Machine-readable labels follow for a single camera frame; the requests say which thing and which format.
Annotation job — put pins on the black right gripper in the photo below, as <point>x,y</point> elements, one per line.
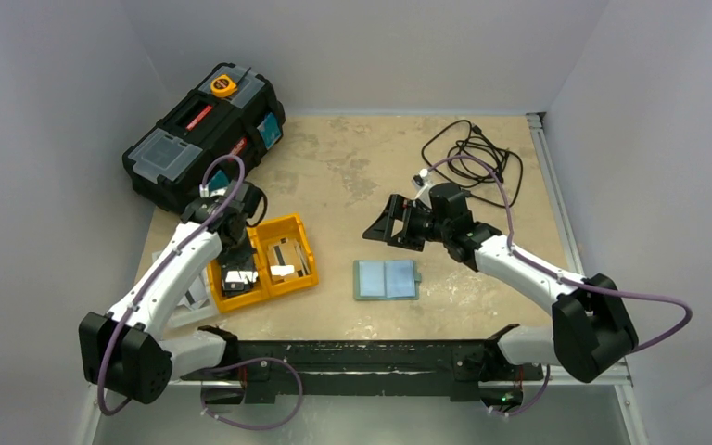
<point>405,222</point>

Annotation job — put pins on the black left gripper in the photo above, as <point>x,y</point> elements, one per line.
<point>239,256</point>

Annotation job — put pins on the black vip credit card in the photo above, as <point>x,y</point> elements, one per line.
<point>232,275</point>

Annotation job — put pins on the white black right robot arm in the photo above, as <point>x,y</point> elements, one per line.
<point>591,329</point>

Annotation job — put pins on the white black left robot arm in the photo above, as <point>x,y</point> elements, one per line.
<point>124,351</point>

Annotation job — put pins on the stack of black cards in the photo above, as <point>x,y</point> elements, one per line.
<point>234,290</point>

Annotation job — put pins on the yellow bin with black cards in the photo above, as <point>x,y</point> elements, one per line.
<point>247,249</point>

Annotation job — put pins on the stack of tan cards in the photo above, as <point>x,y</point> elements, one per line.
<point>287,260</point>

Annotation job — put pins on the yellow bin with tan cards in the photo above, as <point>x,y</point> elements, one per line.
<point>289,226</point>

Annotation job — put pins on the white plastic tray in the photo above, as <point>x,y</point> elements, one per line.
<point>190,301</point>

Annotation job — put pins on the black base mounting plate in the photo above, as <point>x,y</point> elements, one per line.
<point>459,370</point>

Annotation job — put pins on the black plastic toolbox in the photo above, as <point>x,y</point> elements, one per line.
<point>168,163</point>

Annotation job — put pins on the yellow tape measure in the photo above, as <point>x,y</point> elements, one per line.
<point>223,86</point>

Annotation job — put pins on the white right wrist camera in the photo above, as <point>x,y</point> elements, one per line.
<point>423,183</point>

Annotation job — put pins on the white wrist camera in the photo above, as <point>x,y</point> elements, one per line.
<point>211,191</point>
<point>423,183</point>

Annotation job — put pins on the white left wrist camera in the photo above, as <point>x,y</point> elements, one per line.
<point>211,191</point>

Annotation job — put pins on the aluminium frame rail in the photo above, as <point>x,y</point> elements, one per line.
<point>123,350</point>

